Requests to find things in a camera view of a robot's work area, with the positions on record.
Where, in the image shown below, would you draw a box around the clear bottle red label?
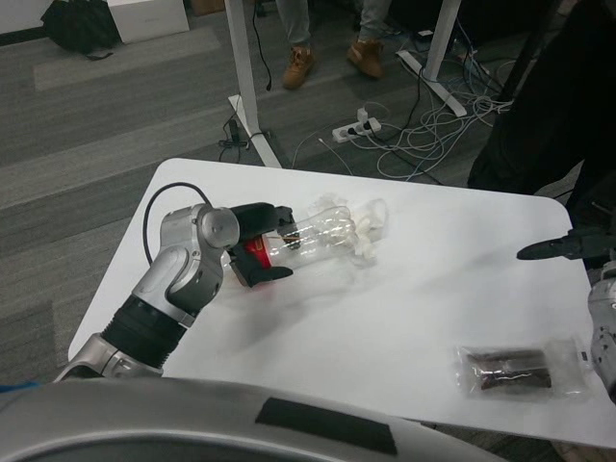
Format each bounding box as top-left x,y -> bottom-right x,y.
233,205 -> 365,290

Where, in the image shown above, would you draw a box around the crumpled white tissue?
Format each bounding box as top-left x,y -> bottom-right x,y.
307,192 -> 392,265

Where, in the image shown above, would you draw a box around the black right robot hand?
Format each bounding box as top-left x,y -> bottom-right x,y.
515,228 -> 616,265

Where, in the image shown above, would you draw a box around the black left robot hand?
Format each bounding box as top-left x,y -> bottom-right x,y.
225,201 -> 295,290

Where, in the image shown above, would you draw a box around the white box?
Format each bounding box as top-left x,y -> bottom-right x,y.
106,0 -> 190,43

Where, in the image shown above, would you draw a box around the tan boot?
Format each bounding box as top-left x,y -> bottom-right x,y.
282,45 -> 315,90
346,38 -> 385,79

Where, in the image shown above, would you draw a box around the person in black clothes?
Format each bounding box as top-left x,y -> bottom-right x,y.
467,0 -> 616,232

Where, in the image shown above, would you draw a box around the hanging black cable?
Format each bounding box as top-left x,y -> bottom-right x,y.
250,0 -> 273,91

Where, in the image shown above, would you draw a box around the person in grey trousers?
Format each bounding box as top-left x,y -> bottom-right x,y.
274,0 -> 403,90

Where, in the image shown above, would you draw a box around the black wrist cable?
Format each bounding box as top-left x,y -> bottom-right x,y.
142,181 -> 213,264

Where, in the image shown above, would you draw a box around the silver robot chest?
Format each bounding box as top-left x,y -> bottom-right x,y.
0,377 -> 497,462

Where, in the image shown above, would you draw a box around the black bag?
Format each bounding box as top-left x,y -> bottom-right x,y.
40,0 -> 121,62

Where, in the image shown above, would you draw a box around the white desk leg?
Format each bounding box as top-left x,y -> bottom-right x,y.
395,0 -> 467,116
224,0 -> 283,168

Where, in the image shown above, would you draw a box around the tangle of white cables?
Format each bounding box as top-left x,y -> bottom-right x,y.
374,81 -> 511,179

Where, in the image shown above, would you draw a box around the small black floor adapter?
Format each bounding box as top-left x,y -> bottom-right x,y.
218,119 -> 247,149

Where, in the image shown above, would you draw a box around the clear packet dark contents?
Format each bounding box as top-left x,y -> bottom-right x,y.
454,339 -> 594,398

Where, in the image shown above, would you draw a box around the white power strip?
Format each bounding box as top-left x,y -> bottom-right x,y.
331,118 -> 382,144

